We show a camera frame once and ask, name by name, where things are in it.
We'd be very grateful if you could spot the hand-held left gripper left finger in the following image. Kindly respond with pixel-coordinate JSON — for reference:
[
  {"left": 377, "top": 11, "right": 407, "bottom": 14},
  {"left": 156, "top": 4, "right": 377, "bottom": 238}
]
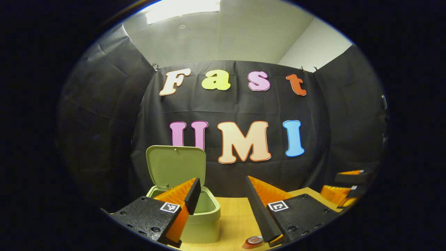
[{"left": 111, "top": 177, "right": 202, "bottom": 249}]

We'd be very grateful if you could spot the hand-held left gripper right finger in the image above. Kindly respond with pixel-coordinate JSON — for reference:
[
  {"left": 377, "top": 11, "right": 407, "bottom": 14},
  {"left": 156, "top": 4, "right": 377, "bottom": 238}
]
[{"left": 245, "top": 175, "right": 340, "bottom": 248}]

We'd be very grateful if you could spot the red pop can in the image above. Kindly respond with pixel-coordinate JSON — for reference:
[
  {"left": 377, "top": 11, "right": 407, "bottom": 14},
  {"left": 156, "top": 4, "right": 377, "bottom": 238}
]
[{"left": 243, "top": 236, "right": 264, "bottom": 250}]

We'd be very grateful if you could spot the green desktop garbage bin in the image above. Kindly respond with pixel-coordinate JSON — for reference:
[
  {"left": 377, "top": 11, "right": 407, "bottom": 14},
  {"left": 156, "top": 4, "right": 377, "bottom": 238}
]
[{"left": 145, "top": 145, "right": 222, "bottom": 244}]

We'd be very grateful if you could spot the wooden desktop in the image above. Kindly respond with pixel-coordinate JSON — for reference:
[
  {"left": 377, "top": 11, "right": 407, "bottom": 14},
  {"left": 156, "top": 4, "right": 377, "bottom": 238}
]
[{"left": 110, "top": 187, "right": 344, "bottom": 251}]

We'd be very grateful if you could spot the black backdrop cloth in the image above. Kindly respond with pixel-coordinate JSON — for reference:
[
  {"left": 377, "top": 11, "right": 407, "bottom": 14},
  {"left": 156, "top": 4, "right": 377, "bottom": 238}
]
[{"left": 57, "top": 24, "right": 389, "bottom": 213}]

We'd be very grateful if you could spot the rectangular ceiling light panel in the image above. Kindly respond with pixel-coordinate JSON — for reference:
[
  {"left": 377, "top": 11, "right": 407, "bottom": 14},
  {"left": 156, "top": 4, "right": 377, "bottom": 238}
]
[{"left": 146, "top": 0, "right": 221, "bottom": 25}]

